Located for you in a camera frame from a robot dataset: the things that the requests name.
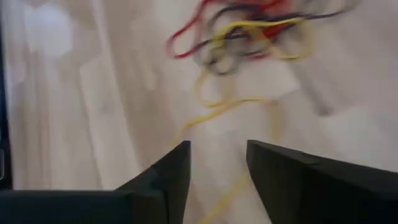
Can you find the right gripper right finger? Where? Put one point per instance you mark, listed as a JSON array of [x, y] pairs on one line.
[[311, 193]]

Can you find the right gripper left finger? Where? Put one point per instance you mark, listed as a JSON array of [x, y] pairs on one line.
[[155, 199]]

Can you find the yellow rubber band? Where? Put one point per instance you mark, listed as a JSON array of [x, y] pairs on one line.
[[217, 111], [264, 22]]

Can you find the red rubber band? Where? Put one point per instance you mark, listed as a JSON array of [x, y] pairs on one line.
[[273, 31], [186, 23]]

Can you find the black aluminium table frame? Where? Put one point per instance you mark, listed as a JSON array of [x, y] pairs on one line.
[[4, 124]]

